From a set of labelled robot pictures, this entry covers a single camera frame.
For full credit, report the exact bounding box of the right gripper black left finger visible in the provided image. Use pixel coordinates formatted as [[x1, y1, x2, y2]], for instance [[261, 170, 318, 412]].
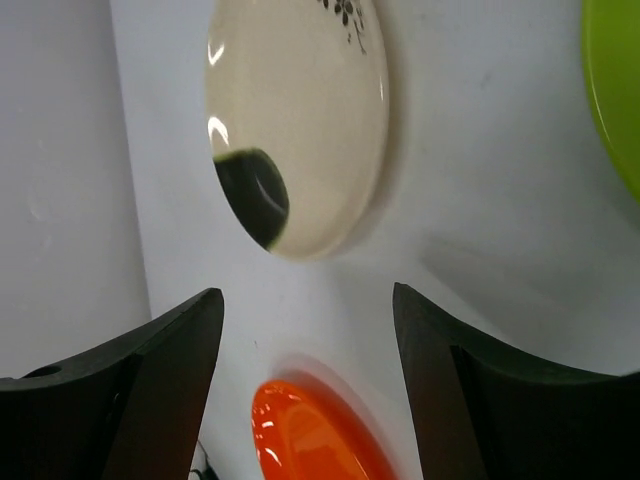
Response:
[[1, 288, 224, 479]]

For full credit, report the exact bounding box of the green plate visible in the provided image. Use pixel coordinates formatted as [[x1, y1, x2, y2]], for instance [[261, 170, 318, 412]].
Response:
[[581, 0, 639, 198]]

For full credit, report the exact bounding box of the cream plate with leaf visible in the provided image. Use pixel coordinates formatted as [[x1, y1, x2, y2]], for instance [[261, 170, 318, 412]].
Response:
[[204, 1, 390, 261]]

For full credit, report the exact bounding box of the orange plate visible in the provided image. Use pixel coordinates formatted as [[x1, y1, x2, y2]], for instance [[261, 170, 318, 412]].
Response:
[[251, 379, 396, 480]]

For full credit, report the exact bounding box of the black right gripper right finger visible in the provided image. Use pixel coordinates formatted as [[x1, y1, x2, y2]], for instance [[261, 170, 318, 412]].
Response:
[[392, 283, 639, 479]]

